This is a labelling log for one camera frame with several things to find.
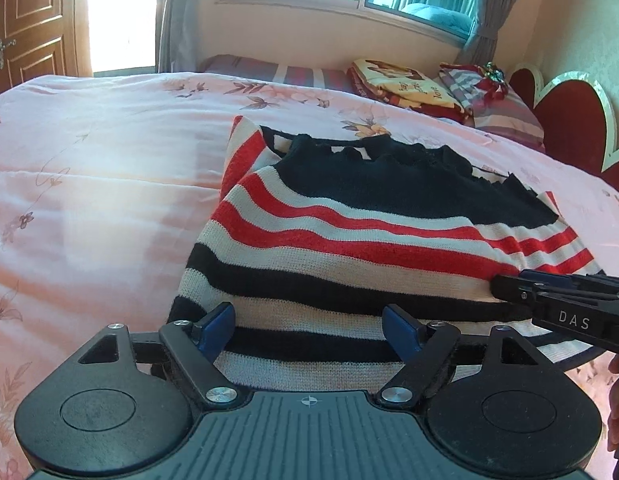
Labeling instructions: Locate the teal quilt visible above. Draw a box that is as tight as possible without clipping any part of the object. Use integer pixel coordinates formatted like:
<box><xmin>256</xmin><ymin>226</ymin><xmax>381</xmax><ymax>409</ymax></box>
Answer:
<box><xmin>399</xmin><ymin>2</ymin><xmax>476</xmax><ymax>37</ymax></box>

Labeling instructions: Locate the striped mattress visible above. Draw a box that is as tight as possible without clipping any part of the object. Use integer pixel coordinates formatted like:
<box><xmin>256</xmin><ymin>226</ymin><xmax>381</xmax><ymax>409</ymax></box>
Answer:
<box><xmin>200</xmin><ymin>54</ymin><xmax>351</xmax><ymax>95</ymax></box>

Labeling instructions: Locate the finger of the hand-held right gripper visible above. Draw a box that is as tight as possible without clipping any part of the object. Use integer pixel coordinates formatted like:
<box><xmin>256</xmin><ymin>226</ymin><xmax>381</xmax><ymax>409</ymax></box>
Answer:
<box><xmin>491</xmin><ymin>268</ymin><xmax>619</xmax><ymax>307</ymax></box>

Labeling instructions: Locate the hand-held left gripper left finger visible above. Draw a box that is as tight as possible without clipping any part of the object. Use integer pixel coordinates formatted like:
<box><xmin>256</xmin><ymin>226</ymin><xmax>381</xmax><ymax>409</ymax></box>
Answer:
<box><xmin>77</xmin><ymin>302</ymin><xmax>239</xmax><ymax>407</ymax></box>

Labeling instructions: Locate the yellow red folded blanket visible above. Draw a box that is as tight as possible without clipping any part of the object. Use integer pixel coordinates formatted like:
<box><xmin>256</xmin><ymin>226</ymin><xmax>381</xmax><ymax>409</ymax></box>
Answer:
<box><xmin>347</xmin><ymin>58</ymin><xmax>471</xmax><ymax>122</ymax></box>

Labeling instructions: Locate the grey curtain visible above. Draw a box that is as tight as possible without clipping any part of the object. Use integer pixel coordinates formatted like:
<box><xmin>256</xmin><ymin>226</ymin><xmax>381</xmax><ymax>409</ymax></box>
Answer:
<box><xmin>156</xmin><ymin>0</ymin><xmax>218</xmax><ymax>75</ymax></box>
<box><xmin>462</xmin><ymin>0</ymin><xmax>540</xmax><ymax>67</ymax></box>

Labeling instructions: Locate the pink floral blanket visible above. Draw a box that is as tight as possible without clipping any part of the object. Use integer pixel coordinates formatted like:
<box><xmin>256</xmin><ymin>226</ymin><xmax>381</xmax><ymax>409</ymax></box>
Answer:
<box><xmin>0</xmin><ymin>72</ymin><xmax>619</xmax><ymax>480</ymax></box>

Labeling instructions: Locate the red scalloped headboard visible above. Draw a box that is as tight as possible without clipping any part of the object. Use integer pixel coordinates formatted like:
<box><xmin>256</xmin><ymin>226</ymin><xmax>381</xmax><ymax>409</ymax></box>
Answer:
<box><xmin>509</xmin><ymin>64</ymin><xmax>619</xmax><ymax>202</ymax></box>

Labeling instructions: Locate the red striped pillow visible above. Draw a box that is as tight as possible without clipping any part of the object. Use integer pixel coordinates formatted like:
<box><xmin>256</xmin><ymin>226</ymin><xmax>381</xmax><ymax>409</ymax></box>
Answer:
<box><xmin>469</xmin><ymin>82</ymin><xmax>546</xmax><ymax>153</ymax></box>

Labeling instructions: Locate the shiny ribbon bow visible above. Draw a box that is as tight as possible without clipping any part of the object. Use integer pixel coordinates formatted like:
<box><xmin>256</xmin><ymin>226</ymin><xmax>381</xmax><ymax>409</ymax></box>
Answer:
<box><xmin>477</xmin><ymin>61</ymin><xmax>511</xmax><ymax>97</ymax></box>

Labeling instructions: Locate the striped knit sweater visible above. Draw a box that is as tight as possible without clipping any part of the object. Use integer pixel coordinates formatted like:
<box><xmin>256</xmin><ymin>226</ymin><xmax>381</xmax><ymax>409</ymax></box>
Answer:
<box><xmin>167</xmin><ymin>115</ymin><xmax>609</xmax><ymax>396</ymax></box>

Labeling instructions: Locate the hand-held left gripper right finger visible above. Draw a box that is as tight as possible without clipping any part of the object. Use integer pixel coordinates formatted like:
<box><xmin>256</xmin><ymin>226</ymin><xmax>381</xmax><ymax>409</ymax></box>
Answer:
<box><xmin>377</xmin><ymin>304</ymin><xmax>541</xmax><ymax>407</ymax></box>

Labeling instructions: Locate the brown wooden door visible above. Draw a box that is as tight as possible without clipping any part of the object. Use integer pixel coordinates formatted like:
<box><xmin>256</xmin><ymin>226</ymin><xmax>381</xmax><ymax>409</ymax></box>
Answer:
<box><xmin>0</xmin><ymin>0</ymin><xmax>80</xmax><ymax>101</ymax></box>

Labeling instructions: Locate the blue white striped cloth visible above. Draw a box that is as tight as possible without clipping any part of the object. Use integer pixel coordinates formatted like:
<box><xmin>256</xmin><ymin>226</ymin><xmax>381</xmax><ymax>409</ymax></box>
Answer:
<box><xmin>438</xmin><ymin>62</ymin><xmax>487</xmax><ymax>113</ymax></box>

